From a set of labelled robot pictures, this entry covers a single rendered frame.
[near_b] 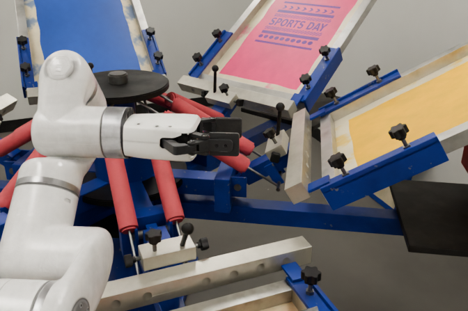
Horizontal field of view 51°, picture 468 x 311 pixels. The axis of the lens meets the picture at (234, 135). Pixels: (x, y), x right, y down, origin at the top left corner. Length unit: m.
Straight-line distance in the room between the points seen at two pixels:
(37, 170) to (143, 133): 0.14
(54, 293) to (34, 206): 0.15
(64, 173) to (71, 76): 0.14
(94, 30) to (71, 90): 1.78
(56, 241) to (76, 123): 0.17
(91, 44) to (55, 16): 0.25
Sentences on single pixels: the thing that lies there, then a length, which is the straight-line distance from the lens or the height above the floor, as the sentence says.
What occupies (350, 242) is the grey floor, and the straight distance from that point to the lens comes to 3.16.
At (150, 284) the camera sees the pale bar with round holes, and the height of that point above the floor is 1.04.
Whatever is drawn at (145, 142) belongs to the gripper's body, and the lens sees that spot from 0.68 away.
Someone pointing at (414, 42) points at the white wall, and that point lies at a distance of 3.39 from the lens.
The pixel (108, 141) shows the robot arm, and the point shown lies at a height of 1.49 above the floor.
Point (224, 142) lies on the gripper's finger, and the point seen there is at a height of 1.50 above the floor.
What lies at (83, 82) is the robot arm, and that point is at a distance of 0.75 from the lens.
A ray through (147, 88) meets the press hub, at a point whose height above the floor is 1.32.
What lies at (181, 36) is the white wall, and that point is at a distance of 5.06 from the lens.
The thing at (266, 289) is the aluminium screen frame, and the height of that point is 0.99.
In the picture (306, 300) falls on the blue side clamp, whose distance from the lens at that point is 1.16.
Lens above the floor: 1.76
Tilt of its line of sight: 23 degrees down
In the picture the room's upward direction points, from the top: straight up
